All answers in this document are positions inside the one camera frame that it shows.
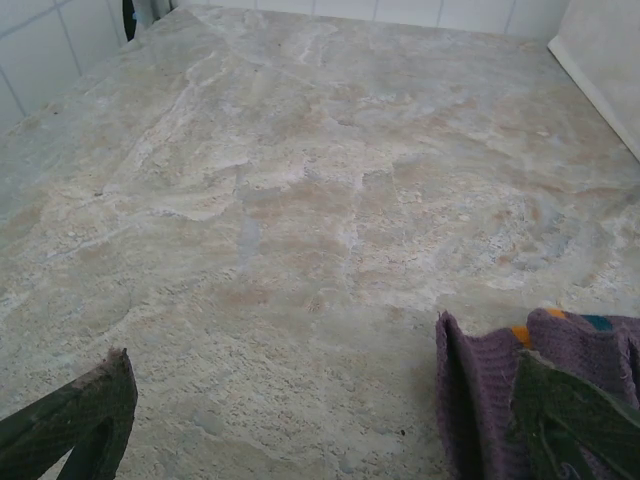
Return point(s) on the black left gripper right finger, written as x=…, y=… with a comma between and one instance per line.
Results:
x=575, y=415

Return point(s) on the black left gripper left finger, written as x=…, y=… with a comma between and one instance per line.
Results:
x=50, y=430

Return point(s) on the purple sock with tan heel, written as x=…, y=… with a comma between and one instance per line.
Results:
x=475, y=390

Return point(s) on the white fabric compartment organizer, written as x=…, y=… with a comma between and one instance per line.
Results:
x=610, y=60

